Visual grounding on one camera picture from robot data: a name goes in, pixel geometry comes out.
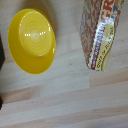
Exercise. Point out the yellow plastic bowl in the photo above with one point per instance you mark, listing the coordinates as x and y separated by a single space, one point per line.
33 41

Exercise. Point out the red yellow snack box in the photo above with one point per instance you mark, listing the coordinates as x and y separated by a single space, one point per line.
100 33

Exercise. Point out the black fabric storage box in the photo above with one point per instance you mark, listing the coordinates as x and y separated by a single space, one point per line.
1 53

